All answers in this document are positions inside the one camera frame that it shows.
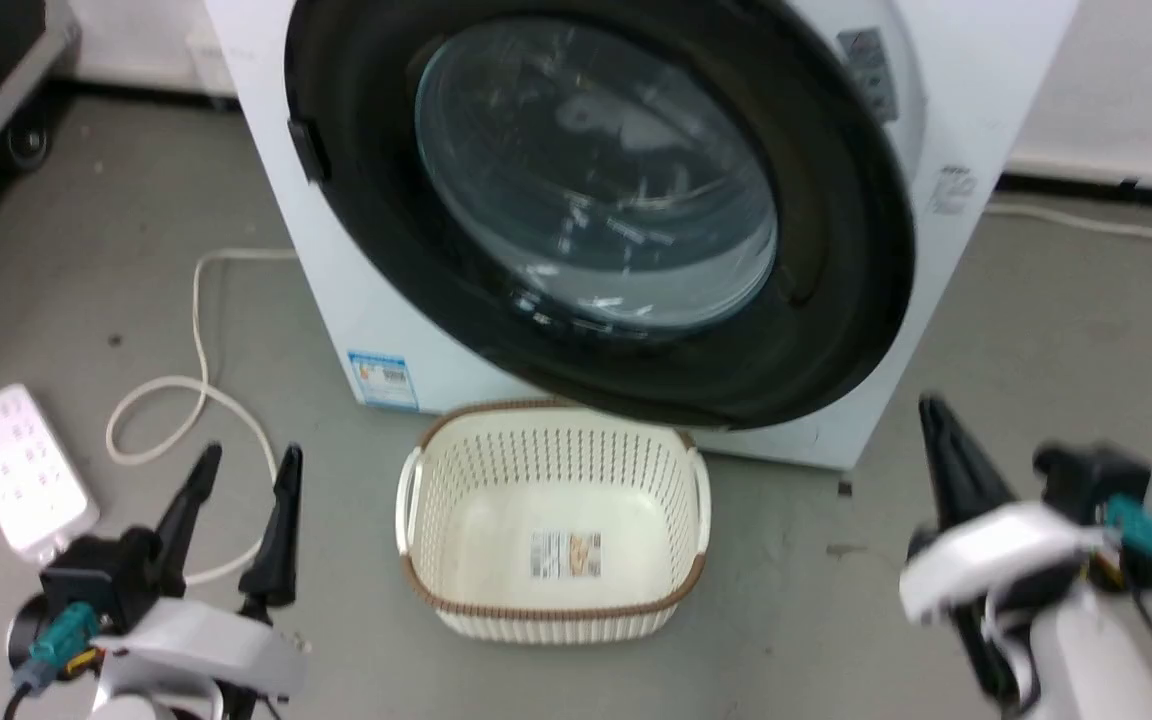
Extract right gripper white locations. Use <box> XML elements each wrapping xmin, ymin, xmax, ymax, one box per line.
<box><xmin>899</xmin><ymin>394</ymin><xmax>1109</xmax><ymax>713</ymax></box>

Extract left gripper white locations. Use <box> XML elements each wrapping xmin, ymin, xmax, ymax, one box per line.
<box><xmin>91</xmin><ymin>443</ymin><xmax>307</xmax><ymax>720</ymax></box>

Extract round black glass washer door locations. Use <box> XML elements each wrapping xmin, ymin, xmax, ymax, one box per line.
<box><xmin>284</xmin><ymin>0</ymin><xmax>917</xmax><ymax>431</ymax></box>

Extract white front-load washing machine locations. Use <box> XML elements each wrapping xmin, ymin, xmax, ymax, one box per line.
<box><xmin>204</xmin><ymin>0</ymin><xmax>1079</xmax><ymax>471</ymax></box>

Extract blue energy label sticker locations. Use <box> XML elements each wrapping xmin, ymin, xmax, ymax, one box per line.
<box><xmin>347</xmin><ymin>350</ymin><xmax>419</xmax><ymax>412</ymax></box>

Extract white power strip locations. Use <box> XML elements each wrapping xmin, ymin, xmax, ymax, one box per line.
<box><xmin>0</xmin><ymin>383</ymin><xmax>100</xmax><ymax>563</ymax></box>

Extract cream plastic laundry basket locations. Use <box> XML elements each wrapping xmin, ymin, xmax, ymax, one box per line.
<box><xmin>396</xmin><ymin>398</ymin><xmax>712</xmax><ymax>643</ymax></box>

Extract basket barcode label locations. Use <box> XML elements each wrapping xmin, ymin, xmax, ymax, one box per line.
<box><xmin>530</xmin><ymin>530</ymin><xmax>603</xmax><ymax>579</ymax></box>

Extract white power cable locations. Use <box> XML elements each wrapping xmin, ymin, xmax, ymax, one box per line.
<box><xmin>104</xmin><ymin>248</ymin><xmax>299</xmax><ymax>586</ymax></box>

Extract thin white floor cable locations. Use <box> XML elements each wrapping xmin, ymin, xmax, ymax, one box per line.
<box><xmin>984</xmin><ymin>203</ymin><xmax>1152</xmax><ymax>246</ymax></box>

